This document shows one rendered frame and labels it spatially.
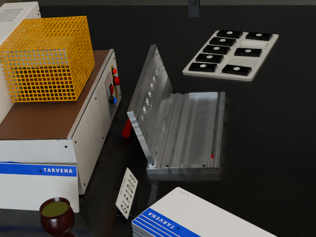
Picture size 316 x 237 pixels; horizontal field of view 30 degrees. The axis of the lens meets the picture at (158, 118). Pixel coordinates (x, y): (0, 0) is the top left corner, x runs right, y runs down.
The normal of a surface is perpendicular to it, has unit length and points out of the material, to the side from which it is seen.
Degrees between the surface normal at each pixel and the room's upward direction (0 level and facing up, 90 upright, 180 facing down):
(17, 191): 69
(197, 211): 0
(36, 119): 0
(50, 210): 0
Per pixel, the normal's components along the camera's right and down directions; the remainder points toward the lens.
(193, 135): -0.11, -0.85
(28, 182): -0.23, 0.18
